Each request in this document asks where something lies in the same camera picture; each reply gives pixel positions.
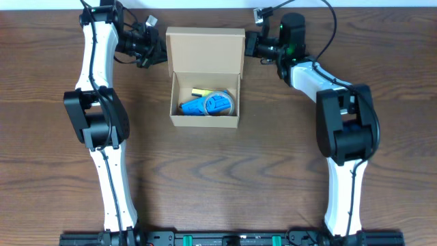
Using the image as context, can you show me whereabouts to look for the cardboard box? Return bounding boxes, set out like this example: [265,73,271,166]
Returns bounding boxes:
[166,27,245,128]

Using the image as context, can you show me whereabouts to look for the yellow and black marker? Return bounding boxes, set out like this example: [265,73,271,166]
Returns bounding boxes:
[191,88,214,97]

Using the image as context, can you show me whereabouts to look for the blue plastic tape dispenser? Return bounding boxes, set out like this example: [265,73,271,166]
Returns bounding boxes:
[180,92,235,115]

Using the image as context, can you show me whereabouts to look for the large clear tape roll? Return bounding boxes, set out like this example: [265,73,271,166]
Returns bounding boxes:
[203,91,235,116]

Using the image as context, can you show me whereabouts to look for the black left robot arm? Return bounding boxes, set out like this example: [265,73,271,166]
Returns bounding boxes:
[64,1,167,233]

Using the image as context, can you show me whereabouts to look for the black mounting rail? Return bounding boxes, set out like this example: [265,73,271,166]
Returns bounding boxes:
[59,230,406,246]

